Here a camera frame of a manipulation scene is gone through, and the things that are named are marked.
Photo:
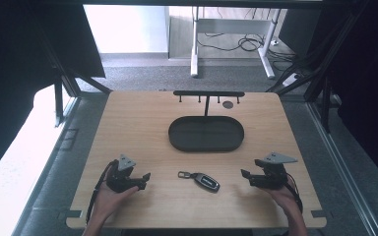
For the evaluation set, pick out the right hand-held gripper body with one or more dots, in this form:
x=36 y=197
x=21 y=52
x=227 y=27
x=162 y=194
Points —
x=272 y=178

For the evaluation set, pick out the white metal desk frame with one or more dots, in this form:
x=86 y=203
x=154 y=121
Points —
x=195 y=39

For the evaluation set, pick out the white power strip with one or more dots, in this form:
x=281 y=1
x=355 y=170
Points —
x=290 y=79

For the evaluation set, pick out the black metal frame stand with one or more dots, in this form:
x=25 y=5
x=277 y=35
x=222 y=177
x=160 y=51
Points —
x=321 y=75
x=64 y=82

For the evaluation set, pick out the black key rack with tray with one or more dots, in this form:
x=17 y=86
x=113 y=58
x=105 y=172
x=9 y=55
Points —
x=206 y=134

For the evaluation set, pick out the person's left hand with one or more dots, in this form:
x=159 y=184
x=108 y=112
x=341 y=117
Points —
x=110 y=200

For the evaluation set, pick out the grey round table grommet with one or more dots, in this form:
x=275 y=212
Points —
x=227 y=105

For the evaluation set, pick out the person's right hand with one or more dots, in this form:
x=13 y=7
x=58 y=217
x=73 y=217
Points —
x=282 y=198

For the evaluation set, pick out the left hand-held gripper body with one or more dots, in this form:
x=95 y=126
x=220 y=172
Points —
x=120 y=182

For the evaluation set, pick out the black curtain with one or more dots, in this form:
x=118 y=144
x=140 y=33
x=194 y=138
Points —
x=370 y=82
x=16 y=49

